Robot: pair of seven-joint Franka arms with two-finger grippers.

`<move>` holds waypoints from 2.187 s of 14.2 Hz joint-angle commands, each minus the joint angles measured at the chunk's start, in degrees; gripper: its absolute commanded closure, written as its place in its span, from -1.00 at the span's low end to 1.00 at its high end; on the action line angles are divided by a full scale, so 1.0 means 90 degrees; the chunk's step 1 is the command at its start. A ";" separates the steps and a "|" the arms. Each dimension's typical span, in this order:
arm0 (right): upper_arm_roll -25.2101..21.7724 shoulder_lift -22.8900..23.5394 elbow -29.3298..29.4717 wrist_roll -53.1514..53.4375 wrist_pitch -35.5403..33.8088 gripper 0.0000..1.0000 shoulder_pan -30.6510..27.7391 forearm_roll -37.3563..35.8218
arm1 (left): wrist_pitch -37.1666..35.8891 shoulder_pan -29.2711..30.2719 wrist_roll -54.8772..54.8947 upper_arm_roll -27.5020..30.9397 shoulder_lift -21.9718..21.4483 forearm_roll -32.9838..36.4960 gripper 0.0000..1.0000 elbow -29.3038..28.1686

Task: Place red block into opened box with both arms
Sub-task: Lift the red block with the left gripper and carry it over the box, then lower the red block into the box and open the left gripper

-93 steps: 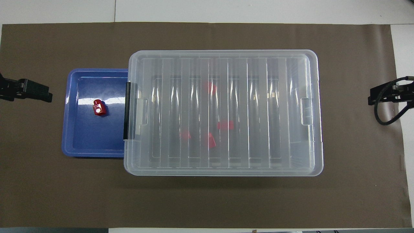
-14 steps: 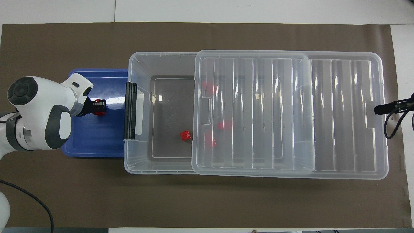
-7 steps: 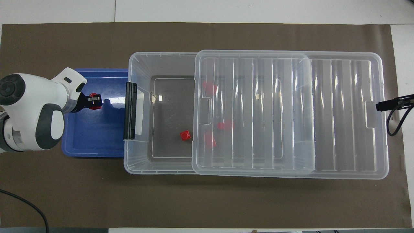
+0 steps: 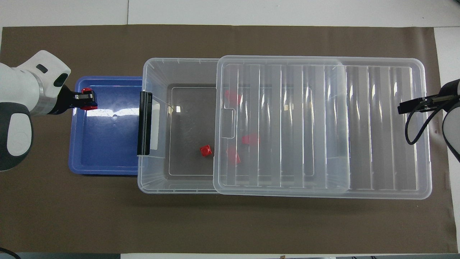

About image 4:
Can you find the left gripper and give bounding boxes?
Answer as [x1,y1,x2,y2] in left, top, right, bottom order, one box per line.
[49,85,77,116]

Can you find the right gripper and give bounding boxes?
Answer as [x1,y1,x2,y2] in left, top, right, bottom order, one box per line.
[433,79,460,106]

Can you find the clear plastic box lid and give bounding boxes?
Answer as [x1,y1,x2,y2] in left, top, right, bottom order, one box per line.
[213,55,433,200]

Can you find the black box latch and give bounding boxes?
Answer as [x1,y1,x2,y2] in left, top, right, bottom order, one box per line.
[137,91,153,156]

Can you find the clear plastic storage box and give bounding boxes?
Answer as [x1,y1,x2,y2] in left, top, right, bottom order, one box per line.
[137,57,351,195]

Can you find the blue plastic tray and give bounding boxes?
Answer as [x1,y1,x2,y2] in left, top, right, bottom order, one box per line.
[68,76,145,176]

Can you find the black cable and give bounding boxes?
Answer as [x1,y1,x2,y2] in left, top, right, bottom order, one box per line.
[405,102,449,145]
[0,247,22,259]

